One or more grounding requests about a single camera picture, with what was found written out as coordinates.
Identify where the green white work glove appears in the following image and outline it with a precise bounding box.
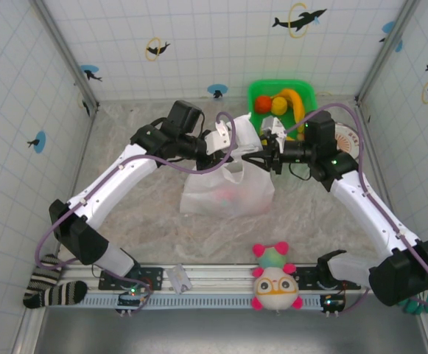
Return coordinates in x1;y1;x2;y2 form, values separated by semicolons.
401;289;428;315

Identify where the aluminium frame post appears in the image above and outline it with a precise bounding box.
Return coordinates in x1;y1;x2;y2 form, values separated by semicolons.
29;0;100;111
355;0;421;106

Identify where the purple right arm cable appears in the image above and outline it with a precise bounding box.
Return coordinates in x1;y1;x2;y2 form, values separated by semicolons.
282;103;428;315

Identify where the round white plate orange print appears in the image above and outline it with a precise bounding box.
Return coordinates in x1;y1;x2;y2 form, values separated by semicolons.
333;121;364;154

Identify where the red fake fruit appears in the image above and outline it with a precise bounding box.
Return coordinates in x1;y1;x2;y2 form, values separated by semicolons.
217;187;236;204

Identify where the large orange fake fruit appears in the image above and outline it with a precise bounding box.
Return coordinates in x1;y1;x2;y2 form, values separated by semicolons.
254;96;273;114

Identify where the round plush toy with glasses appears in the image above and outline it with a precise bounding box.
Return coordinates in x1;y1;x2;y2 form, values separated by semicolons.
250;241;305;313

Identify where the small white card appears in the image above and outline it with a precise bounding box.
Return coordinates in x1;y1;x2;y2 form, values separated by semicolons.
164;263;193;295

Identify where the slotted grey cable duct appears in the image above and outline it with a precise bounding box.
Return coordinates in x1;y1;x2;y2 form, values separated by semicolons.
75;294;364;310

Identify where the large yellow fake banana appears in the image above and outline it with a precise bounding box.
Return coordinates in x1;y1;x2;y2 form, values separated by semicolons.
276;88;306;125

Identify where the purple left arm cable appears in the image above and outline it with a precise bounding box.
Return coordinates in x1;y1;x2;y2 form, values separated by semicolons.
35;112;236;314

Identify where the aluminium mounting rail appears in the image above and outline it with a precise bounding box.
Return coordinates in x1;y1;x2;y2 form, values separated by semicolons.
57;262;375;295

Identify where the yellow fake lemon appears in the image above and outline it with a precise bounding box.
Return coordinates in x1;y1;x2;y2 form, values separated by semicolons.
271;97;288;116

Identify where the white translucent plastic bag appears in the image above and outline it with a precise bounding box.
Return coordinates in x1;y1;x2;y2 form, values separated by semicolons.
179;114;276;218

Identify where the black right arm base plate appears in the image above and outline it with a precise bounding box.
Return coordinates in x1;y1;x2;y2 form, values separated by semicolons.
295;265;360;291

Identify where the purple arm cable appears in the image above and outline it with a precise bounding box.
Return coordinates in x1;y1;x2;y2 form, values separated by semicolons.
35;112;236;314
282;103;428;315

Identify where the green plastic basket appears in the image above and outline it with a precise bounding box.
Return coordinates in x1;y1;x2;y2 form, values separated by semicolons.
247;79;318;139

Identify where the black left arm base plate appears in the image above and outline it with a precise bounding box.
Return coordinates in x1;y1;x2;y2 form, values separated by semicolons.
98;265;164;292

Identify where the black white striped sock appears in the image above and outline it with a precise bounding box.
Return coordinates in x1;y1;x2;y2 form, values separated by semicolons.
22;253;88;310

